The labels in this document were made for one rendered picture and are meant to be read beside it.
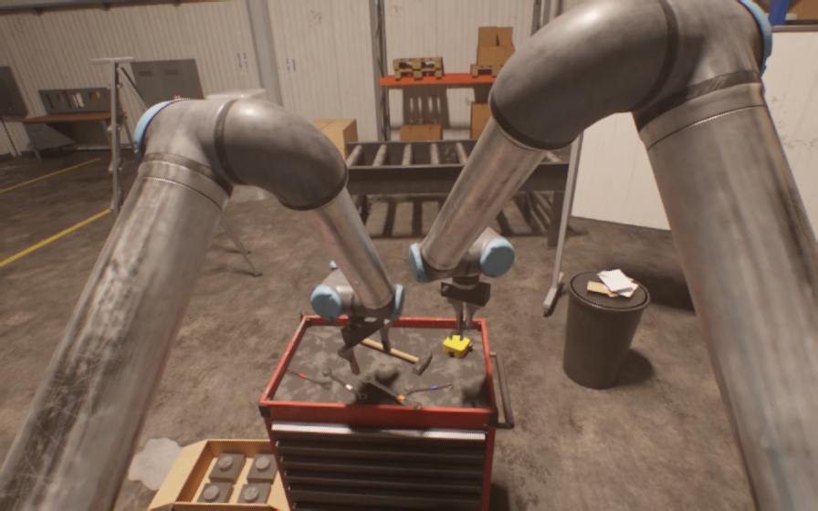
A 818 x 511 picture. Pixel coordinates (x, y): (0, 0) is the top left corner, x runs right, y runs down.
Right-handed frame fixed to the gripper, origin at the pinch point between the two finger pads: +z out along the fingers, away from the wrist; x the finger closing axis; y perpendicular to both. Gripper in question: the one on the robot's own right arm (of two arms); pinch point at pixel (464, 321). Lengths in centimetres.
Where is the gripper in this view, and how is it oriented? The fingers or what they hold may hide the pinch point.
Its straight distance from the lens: 121.9
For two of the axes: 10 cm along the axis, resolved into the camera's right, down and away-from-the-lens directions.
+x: 8.8, 1.9, -4.4
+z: 0.3, 8.9, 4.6
